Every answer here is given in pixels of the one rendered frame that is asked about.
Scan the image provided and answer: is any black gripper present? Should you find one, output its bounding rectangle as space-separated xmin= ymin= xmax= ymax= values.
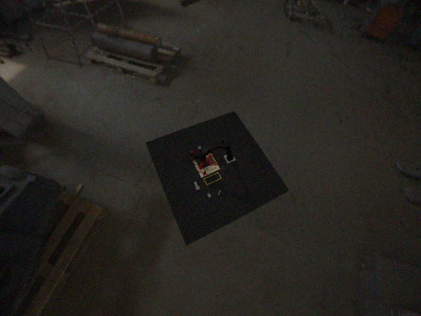
xmin=201 ymin=157 xmax=209 ymax=167

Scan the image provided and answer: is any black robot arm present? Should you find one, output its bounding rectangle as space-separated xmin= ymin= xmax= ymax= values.
xmin=193 ymin=140 xmax=234 ymax=165

